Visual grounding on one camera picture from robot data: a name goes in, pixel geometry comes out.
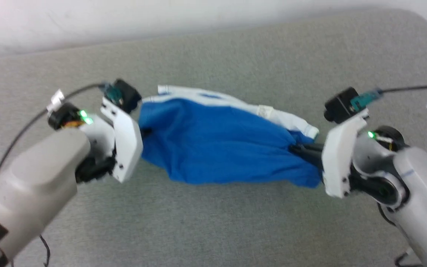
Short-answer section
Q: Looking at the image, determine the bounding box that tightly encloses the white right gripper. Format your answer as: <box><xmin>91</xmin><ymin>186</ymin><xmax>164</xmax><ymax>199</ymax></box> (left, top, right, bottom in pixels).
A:
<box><xmin>288</xmin><ymin>115</ymin><xmax>370</xmax><ymax>198</ymax></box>

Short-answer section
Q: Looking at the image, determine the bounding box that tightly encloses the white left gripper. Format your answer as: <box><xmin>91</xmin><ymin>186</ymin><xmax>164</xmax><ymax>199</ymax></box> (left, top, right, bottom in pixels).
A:
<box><xmin>100</xmin><ymin>97</ymin><xmax>152</xmax><ymax>184</ymax></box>

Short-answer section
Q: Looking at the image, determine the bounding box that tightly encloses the blue and white garment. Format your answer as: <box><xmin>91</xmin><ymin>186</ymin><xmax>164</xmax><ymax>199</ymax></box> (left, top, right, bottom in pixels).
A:
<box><xmin>138</xmin><ymin>85</ymin><xmax>324</xmax><ymax>188</ymax></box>

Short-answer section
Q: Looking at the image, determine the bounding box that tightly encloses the grey fabric sofa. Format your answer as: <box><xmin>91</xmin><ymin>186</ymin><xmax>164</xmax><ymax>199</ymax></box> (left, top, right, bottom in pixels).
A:
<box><xmin>0</xmin><ymin>8</ymin><xmax>427</xmax><ymax>267</ymax></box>

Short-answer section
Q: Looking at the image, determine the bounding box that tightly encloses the black right camera cable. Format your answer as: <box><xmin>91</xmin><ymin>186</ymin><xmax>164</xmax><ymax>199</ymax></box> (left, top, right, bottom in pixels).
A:
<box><xmin>351</xmin><ymin>82</ymin><xmax>427</xmax><ymax>111</ymax></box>

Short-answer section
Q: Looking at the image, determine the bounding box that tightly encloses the black camera cable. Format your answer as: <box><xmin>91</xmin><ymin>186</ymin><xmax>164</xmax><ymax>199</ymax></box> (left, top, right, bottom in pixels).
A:
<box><xmin>351</xmin><ymin>82</ymin><xmax>427</xmax><ymax>111</ymax></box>
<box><xmin>0</xmin><ymin>82</ymin><xmax>123</xmax><ymax>179</ymax></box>

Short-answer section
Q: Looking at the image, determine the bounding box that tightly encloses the black left camera cable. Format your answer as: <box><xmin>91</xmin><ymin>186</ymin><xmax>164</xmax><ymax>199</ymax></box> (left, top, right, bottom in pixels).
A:
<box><xmin>0</xmin><ymin>82</ymin><xmax>123</xmax><ymax>179</ymax></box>

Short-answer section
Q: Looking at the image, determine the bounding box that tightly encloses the thin black hanging cable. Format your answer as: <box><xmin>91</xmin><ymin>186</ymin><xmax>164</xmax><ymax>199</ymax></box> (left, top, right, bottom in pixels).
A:
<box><xmin>394</xmin><ymin>251</ymin><xmax>420</xmax><ymax>267</ymax></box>
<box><xmin>39</xmin><ymin>235</ymin><xmax>52</xmax><ymax>267</ymax></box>

